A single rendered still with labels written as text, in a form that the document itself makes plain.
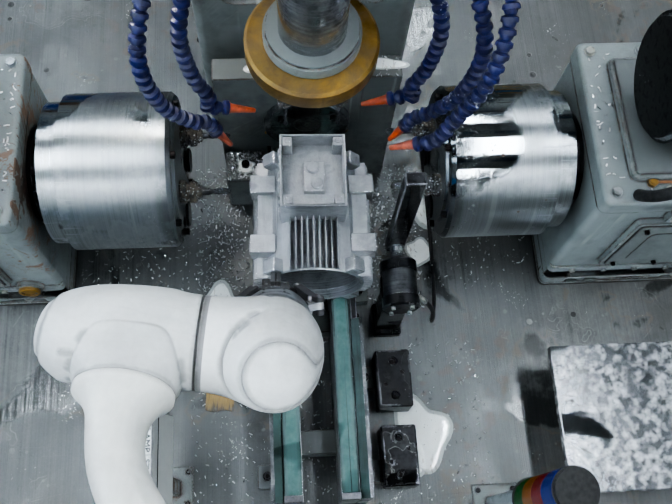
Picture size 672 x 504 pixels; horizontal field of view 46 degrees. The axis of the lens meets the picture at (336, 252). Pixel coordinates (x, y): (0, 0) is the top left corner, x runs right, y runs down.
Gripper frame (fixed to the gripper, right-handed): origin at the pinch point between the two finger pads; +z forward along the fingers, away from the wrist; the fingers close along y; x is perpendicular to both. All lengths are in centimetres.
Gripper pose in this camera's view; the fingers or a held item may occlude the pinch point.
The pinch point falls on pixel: (276, 286)
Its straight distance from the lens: 117.0
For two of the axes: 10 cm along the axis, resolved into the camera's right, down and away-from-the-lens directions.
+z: -0.7, -1.7, 9.8
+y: -10.0, 0.4, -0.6
